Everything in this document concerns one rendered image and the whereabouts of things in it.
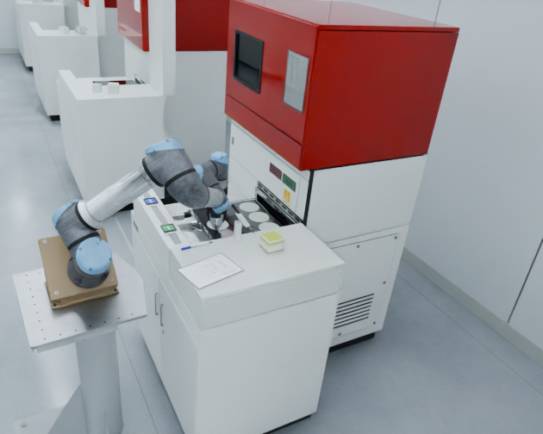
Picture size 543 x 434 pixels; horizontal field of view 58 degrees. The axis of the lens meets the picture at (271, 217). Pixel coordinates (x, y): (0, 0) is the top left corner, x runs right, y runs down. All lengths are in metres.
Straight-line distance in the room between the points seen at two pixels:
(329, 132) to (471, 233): 1.67
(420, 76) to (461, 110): 1.15
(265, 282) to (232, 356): 0.34
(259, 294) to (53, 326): 0.73
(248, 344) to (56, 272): 0.77
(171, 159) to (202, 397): 0.97
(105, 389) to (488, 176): 2.49
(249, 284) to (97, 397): 0.88
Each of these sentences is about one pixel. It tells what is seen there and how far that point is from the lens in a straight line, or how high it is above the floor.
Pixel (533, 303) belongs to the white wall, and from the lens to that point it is 3.38.
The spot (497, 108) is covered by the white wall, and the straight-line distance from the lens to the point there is 3.31.
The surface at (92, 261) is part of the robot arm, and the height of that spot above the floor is 1.07.
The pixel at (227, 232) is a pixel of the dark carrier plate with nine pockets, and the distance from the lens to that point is 2.25.
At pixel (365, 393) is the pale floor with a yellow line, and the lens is 2.86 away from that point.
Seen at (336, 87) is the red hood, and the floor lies 1.58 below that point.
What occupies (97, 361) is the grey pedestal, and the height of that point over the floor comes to 0.52.
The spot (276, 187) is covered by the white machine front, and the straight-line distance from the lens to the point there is 2.42.
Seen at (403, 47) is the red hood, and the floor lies 1.73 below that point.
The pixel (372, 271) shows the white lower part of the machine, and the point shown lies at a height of 0.56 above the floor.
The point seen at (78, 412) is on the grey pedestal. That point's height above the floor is 0.17.
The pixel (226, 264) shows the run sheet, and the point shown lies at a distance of 1.92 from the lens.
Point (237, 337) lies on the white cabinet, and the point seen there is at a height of 0.73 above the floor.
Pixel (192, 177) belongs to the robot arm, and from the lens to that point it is 1.64.
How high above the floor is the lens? 2.06
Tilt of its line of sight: 29 degrees down
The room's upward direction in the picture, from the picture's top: 6 degrees clockwise
